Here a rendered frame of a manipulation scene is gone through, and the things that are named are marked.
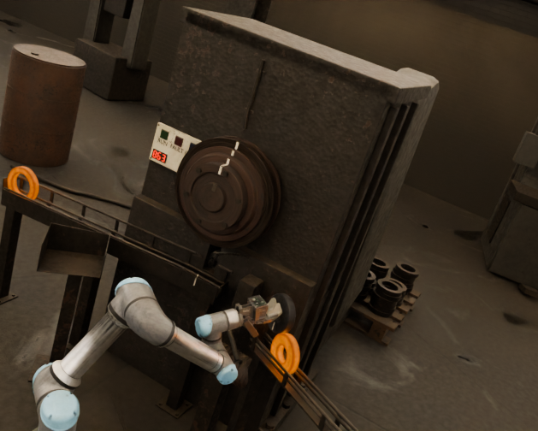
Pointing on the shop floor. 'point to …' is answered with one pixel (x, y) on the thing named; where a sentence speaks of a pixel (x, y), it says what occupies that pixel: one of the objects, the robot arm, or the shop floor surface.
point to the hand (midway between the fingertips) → (281, 309)
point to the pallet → (385, 299)
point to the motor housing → (212, 391)
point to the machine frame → (194, 52)
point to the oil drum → (40, 105)
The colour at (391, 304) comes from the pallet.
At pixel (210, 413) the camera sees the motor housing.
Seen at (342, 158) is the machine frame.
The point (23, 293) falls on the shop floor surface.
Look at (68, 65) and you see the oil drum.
